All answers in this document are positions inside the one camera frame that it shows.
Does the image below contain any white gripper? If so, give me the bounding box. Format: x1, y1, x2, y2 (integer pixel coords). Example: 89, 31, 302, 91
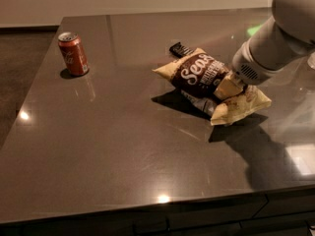
214, 41, 282, 100

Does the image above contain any brown and cream chip bag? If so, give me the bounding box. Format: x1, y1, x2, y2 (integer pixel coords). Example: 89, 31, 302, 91
154, 48, 272, 126

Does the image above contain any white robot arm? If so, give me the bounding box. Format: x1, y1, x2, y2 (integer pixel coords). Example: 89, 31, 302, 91
215, 0, 315, 100

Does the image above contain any black rxbar chocolate bar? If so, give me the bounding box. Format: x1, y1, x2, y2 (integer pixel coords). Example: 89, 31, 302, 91
169, 42, 193, 58

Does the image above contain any red soda can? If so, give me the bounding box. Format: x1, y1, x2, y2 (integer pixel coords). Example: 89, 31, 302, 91
58, 31, 89, 77

